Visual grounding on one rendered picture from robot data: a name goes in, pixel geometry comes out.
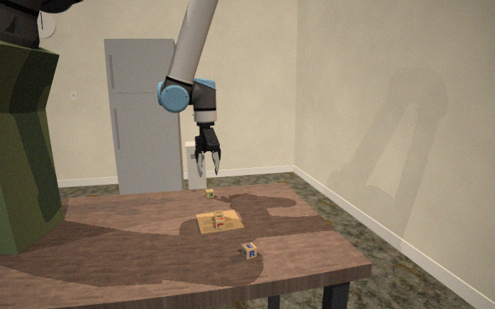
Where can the tan square mat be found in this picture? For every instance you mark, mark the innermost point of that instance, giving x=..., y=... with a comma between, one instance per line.
x=207, y=224

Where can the wooden letter block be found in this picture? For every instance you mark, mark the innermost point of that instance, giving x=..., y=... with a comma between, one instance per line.
x=209, y=193
x=220, y=223
x=218, y=213
x=249, y=251

